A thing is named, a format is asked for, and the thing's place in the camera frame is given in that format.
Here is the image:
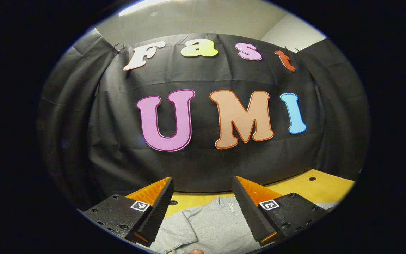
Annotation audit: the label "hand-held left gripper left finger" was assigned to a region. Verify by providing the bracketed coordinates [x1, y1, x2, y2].
[82, 176, 175, 247]

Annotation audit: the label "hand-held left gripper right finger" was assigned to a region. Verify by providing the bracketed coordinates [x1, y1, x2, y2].
[231, 175, 327, 247]

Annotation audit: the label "grey sweatshirt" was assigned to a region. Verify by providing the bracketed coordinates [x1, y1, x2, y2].
[150, 196, 338, 254]

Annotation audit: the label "black backdrop cloth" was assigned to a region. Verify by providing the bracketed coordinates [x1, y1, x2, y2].
[37, 32, 371, 208]

